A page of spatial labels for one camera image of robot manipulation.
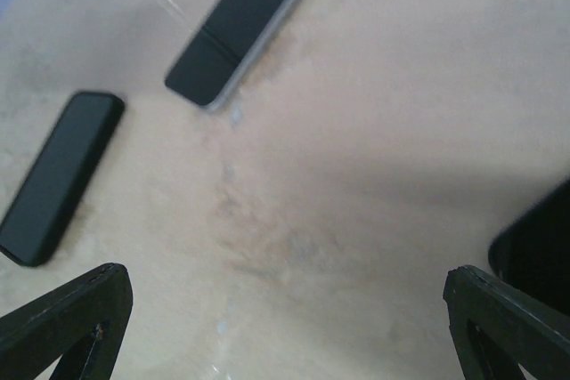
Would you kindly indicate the white-edged black phone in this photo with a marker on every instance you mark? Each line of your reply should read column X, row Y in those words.
column 224, row 48

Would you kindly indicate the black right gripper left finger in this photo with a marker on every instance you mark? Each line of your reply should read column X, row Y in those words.
column 79, row 325

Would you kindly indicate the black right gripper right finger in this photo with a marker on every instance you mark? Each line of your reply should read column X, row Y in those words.
column 500, row 332

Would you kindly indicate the black phone case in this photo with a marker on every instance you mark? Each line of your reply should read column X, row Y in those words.
column 532, row 254

